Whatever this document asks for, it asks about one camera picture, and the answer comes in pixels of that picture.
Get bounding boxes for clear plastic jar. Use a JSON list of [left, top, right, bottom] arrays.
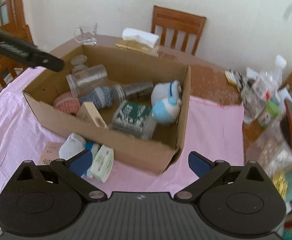
[[66, 64, 108, 98]]

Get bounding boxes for green lid small jar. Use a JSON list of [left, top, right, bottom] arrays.
[[257, 101, 279, 127]]

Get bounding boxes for white blue knitted glove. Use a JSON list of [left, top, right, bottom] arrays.
[[59, 133, 101, 178]]

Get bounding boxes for clear glass mug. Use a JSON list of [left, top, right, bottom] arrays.
[[74, 22, 98, 45]]

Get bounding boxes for gold tissue box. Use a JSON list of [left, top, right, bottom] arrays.
[[115, 28, 160, 57]]

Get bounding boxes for small glass jar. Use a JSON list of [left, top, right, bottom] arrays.
[[70, 55, 88, 73]]

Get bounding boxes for pink table cloth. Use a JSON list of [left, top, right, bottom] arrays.
[[0, 67, 244, 194]]

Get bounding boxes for small beige cardboard box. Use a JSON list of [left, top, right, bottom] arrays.
[[76, 102, 107, 129]]

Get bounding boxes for wooden chair behind table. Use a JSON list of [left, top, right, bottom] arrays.
[[151, 5, 207, 56]]

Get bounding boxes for red white yarn roll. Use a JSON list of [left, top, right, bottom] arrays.
[[53, 92, 81, 115]]

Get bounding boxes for wooden chair left side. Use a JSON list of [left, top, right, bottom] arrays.
[[0, 24, 34, 99]]

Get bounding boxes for blue white plush toy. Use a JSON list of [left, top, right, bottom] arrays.
[[151, 80, 182, 124]]

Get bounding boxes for green tissue pack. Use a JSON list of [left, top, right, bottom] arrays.
[[90, 145, 114, 183]]

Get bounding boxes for dark jar clear lid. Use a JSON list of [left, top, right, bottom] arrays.
[[111, 81, 154, 103]]

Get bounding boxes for brown cardboard box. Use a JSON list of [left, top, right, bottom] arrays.
[[22, 44, 192, 176]]

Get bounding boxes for clear plastic water bottle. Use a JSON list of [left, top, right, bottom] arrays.
[[252, 55, 287, 101]]

